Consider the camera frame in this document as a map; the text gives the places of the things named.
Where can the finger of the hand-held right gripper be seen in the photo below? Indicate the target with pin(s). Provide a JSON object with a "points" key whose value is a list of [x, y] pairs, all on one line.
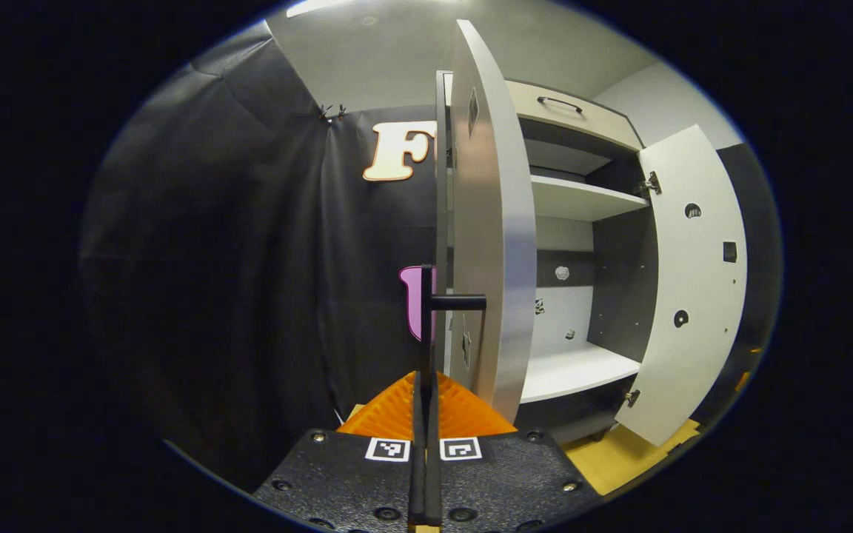
{"points": [[743, 380]]}

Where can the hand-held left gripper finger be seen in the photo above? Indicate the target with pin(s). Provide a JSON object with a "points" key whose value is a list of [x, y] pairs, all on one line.
{"points": [[433, 474], [417, 474]]}

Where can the white shoe cabinet door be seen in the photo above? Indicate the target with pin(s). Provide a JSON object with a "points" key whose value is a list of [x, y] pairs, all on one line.
{"points": [[693, 296], [493, 222]]}

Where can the white double-door shoe cabinet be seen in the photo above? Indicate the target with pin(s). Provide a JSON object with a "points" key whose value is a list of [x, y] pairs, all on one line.
{"points": [[619, 281]]}

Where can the white cabinet shelf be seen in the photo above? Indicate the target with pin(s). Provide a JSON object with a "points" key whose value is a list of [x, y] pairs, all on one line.
{"points": [[574, 200], [574, 370]]}

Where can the white cabinet drawer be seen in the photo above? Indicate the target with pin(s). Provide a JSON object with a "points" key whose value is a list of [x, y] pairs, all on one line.
{"points": [[582, 122]]}

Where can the black backdrop cloth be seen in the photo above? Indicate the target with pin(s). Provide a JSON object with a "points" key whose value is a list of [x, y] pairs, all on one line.
{"points": [[212, 259]]}

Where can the small black cloth clip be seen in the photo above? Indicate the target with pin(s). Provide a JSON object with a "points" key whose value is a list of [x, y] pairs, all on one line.
{"points": [[331, 112]]}

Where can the ceiling light panel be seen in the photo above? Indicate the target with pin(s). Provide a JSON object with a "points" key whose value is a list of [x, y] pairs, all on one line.
{"points": [[319, 7]]}

